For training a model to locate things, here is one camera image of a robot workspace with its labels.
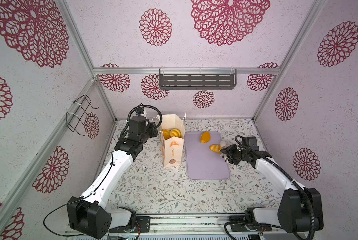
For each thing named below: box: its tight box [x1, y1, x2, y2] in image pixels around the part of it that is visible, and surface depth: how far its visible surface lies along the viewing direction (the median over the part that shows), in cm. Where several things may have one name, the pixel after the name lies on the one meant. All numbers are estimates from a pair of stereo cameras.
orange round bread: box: [200, 131, 211, 144], surface depth 105 cm
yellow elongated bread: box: [209, 144, 223, 154], surface depth 102 cm
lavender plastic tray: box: [185, 131, 230, 180], surface depth 97 cm
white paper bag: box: [157, 112, 186, 168], surface depth 87 cm
